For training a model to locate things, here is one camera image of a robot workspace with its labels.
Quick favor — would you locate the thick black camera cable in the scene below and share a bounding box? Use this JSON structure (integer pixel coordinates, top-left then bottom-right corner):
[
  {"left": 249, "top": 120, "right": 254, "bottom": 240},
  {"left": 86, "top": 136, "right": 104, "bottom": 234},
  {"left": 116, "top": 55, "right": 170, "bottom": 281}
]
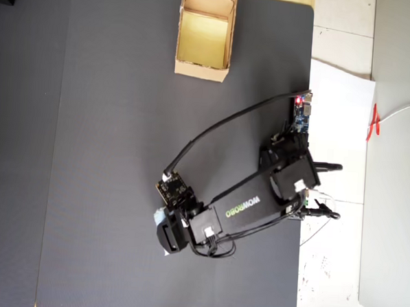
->
[{"left": 162, "top": 83, "right": 314, "bottom": 187}]

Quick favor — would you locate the black camera circuit board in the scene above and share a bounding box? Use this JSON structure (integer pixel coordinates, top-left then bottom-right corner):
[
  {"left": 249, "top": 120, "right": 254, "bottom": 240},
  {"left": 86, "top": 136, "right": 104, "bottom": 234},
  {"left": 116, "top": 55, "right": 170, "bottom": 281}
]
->
[{"left": 153, "top": 169, "right": 196, "bottom": 209}]

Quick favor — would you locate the small motor driver board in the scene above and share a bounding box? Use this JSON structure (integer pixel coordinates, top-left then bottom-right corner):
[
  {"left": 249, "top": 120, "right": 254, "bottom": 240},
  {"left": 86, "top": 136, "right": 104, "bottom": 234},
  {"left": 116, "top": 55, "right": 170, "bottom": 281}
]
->
[{"left": 283, "top": 195, "right": 312, "bottom": 223}]

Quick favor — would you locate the black clamp handle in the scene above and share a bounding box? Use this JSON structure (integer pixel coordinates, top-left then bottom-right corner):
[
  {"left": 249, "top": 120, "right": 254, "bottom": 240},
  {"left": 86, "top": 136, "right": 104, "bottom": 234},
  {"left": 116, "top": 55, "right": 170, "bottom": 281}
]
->
[{"left": 312, "top": 161, "right": 344, "bottom": 173}]

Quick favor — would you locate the dark grey table mat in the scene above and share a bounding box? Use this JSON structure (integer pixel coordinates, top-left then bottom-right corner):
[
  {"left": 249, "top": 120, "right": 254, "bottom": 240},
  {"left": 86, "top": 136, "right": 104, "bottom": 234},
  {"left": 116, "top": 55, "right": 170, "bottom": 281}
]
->
[{"left": 33, "top": 0, "right": 316, "bottom": 307}]

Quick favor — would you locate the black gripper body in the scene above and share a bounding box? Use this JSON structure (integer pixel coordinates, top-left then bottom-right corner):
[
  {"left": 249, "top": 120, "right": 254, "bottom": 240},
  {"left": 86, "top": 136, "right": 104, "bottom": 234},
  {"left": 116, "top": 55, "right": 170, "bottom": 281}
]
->
[{"left": 165, "top": 192, "right": 204, "bottom": 257}]

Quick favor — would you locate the black servo wire bundle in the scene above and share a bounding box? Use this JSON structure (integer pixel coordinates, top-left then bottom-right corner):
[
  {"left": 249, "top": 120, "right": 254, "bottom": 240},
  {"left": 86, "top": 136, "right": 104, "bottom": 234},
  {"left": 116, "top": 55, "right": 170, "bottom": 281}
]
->
[{"left": 188, "top": 225, "right": 239, "bottom": 262}]

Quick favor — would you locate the blue controller circuit board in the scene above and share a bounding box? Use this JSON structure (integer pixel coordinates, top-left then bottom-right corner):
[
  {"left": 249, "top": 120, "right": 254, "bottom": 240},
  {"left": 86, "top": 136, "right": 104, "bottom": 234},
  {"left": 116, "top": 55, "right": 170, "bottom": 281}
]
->
[{"left": 287, "top": 90, "right": 315, "bottom": 137}]

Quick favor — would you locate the open cardboard box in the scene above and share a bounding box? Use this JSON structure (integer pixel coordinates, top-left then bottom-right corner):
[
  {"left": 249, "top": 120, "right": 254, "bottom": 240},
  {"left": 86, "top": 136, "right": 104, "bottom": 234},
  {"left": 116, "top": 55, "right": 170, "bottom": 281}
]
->
[{"left": 173, "top": 0, "right": 239, "bottom": 85}]

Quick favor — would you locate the thin white wire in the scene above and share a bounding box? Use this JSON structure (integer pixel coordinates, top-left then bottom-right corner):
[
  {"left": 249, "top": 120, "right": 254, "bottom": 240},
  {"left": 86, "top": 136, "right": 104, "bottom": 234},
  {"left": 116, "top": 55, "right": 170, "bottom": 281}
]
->
[{"left": 378, "top": 100, "right": 410, "bottom": 125}]

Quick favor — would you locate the yellow paper box lining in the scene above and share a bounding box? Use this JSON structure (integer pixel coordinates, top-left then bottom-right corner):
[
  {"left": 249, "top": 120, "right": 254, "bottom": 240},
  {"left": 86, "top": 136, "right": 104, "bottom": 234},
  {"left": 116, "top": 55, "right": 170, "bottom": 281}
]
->
[{"left": 176, "top": 8, "right": 231, "bottom": 70}]

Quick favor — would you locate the white paper sheet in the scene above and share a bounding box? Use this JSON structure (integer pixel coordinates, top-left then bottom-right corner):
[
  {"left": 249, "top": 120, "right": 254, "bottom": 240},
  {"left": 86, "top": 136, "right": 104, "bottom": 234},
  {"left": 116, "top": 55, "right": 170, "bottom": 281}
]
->
[{"left": 302, "top": 58, "right": 378, "bottom": 206}]

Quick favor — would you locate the white board panel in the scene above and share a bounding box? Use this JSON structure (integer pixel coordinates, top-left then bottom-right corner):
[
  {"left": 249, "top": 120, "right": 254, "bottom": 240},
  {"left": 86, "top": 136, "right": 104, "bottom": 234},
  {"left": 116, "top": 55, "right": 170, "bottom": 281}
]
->
[{"left": 356, "top": 78, "right": 410, "bottom": 307}]

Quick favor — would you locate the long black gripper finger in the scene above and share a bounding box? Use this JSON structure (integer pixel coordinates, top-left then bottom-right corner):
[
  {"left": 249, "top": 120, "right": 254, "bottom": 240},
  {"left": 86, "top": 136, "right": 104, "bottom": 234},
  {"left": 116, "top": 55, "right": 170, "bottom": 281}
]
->
[{"left": 155, "top": 221, "right": 175, "bottom": 257}]

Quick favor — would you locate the light blue yarn block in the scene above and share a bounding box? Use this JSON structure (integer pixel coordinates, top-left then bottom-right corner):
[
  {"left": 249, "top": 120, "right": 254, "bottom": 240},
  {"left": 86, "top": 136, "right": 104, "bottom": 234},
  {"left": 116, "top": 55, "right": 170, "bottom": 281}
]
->
[{"left": 150, "top": 207, "right": 172, "bottom": 258}]

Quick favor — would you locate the black power plug cable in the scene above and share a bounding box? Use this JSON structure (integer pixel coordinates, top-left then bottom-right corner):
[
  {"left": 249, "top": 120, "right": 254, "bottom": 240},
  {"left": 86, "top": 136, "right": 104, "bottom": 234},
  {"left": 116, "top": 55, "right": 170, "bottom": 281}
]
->
[{"left": 299, "top": 205, "right": 343, "bottom": 221}]

